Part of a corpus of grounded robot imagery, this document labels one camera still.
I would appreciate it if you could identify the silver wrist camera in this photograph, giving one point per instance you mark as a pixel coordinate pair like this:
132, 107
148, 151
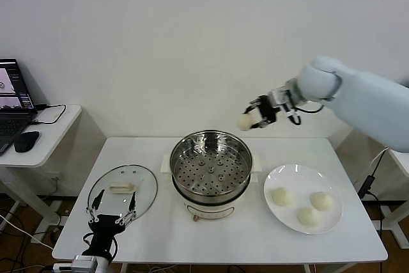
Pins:
281, 97
84, 261

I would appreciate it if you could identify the white floor power strip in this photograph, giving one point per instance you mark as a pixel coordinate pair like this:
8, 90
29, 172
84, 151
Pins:
40, 238

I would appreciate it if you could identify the black computer mouse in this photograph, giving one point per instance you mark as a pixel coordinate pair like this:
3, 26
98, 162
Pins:
26, 141

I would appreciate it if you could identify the black laptop with lit screen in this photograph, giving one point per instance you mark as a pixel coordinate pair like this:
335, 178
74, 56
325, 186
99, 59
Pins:
12, 122

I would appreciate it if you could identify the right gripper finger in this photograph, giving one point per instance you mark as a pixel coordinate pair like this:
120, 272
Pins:
260, 124
251, 105

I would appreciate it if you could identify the perforated steel steamer basket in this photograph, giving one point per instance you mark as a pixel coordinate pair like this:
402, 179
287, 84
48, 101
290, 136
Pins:
223, 183

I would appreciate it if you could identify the round glass pot lid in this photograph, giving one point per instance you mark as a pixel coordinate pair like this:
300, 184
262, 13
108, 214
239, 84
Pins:
143, 186

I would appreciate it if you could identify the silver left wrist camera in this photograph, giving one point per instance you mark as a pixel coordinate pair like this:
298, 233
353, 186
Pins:
84, 261

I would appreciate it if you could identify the white side desk with label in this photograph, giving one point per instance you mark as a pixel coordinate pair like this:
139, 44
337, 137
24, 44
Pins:
397, 218

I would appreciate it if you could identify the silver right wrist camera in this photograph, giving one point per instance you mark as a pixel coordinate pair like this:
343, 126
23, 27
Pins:
281, 97

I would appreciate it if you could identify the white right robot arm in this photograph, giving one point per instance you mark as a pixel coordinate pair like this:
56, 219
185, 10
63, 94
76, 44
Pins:
367, 100

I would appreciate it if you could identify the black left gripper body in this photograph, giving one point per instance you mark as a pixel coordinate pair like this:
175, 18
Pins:
105, 228

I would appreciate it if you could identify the white round plate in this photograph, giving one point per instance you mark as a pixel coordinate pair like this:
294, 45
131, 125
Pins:
298, 183

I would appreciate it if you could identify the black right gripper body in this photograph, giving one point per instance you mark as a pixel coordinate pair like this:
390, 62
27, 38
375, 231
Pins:
267, 110

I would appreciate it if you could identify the white steamed baozi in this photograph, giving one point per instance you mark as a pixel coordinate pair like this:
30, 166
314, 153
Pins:
308, 216
322, 201
244, 122
282, 197

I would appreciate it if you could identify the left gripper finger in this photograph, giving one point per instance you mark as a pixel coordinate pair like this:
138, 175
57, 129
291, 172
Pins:
97, 201
132, 202

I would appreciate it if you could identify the white wall socket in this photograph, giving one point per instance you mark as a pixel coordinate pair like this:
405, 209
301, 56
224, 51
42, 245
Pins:
57, 177

